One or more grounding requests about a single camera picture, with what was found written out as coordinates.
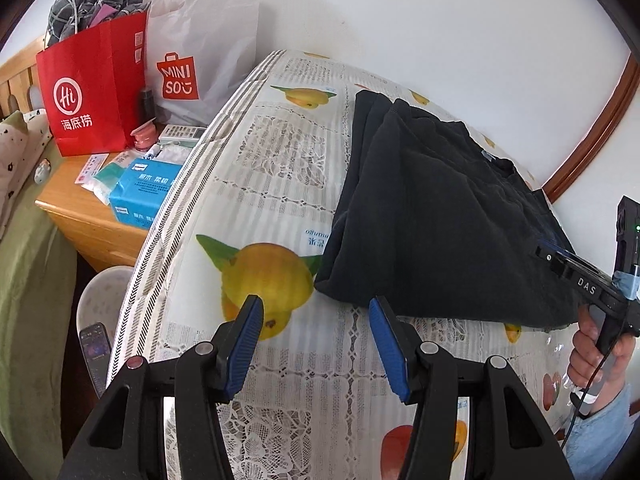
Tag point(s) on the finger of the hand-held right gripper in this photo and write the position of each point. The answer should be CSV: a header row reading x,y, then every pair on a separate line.
x,y
554,258

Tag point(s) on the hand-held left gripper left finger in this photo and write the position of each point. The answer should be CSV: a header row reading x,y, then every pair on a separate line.
x,y
245,345

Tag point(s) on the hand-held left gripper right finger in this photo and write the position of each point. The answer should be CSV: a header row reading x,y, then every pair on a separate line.
x,y
390,345

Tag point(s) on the black garment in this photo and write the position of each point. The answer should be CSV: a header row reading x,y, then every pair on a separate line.
x,y
440,220

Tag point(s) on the person's right forearm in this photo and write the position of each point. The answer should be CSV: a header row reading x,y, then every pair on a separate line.
x,y
600,430

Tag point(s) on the person's right hand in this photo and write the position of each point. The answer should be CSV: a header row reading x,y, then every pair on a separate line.
x,y
582,355

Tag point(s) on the black smartphone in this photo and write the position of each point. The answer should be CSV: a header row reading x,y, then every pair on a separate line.
x,y
95,350

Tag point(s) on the white round stool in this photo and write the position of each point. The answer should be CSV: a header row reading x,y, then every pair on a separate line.
x,y
100,295

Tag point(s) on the fruit printed table cover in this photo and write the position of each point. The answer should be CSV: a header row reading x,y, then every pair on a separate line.
x,y
240,180

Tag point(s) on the blue tissue pack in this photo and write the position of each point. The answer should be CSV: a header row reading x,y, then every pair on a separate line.
x,y
142,192

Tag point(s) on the wooden nightstand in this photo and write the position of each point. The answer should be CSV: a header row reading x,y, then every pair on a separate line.
x,y
85,215

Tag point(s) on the green bed sheet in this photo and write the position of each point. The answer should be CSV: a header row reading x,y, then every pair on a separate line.
x,y
35,320

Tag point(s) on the small paper packets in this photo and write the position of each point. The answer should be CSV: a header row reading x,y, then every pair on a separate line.
x,y
112,180

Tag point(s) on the white remote control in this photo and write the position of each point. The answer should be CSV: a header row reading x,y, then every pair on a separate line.
x,y
180,133

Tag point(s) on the pink round container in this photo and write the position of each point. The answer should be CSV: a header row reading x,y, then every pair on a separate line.
x,y
144,136

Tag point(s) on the red and white card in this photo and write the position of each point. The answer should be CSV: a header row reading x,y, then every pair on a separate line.
x,y
90,170

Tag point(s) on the dark small bottle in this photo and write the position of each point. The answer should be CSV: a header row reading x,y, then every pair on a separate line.
x,y
147,105

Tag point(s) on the small white round object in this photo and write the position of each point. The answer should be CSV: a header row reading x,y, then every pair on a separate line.
x,y
42,171

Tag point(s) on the floral white pillow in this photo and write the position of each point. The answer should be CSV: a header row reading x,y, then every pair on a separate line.
x,y
15,160

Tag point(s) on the white plastic shopping bag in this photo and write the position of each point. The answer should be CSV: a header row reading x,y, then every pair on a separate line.
x,y
210,25

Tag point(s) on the red paper bag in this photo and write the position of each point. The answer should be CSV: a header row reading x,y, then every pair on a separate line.
x,y
95,60

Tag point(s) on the wooden headboard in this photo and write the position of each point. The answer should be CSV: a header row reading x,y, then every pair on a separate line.
x,y
15,80

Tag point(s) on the grey plaid cloth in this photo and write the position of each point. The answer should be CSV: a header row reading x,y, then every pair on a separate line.
x,y
95,0

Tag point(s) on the brown wooden frame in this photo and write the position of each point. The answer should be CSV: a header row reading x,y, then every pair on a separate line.
x,y
600,130

